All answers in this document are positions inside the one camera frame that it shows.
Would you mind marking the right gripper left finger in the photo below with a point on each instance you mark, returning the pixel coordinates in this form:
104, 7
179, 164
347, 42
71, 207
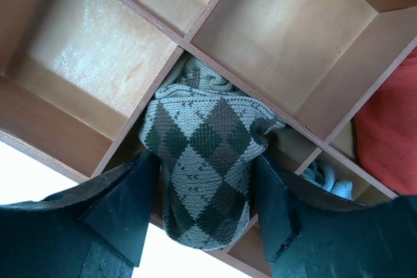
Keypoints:
95, 229

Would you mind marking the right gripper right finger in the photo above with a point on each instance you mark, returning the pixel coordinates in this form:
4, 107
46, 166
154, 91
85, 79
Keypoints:
308, 232

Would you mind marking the grey sock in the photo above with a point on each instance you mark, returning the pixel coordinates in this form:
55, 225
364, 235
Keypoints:
323, 176

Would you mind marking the beige argyle sock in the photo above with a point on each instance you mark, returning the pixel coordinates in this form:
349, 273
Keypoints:
206, 133

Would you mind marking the red rolled sock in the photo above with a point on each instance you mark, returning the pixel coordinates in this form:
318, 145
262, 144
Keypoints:
385, 129

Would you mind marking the orange compartment tray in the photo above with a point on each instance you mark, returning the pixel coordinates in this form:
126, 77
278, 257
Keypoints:
77, 77

